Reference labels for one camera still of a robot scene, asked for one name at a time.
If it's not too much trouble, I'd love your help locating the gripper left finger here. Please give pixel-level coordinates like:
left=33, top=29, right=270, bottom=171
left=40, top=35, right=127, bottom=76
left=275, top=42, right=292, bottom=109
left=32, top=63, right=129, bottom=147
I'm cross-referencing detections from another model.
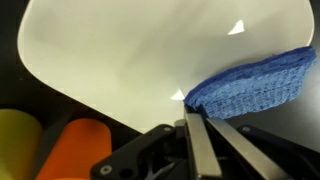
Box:
left=183, top=105, right=223, bottom=180

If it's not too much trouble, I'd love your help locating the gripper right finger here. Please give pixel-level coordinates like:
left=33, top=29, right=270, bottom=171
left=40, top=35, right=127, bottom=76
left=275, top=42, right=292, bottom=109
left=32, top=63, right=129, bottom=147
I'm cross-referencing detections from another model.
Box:
left=196, top=105, right=291, bottom=180

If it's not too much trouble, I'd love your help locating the blue sponge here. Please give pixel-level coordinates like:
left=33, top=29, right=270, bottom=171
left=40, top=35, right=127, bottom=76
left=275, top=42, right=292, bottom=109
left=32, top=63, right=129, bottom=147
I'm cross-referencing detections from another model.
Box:
left=183, top=45, right=318, bottom=120

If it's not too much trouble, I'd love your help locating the white square plate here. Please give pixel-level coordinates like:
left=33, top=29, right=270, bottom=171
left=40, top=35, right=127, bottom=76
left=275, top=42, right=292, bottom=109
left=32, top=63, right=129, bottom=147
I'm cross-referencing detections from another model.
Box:
left=17, top=0, right=315, bottom=134

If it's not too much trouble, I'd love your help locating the orange cup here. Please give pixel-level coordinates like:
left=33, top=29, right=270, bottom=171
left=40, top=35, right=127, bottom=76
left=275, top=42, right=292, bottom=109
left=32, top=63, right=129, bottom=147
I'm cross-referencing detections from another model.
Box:
left=35, top=118, right=113, bottom=180

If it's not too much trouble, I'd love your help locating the large yellow cup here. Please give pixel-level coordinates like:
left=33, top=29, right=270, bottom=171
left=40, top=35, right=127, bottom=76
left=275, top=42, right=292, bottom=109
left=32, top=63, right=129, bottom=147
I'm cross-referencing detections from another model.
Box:
left=0, top=108, right=44, bottom=180

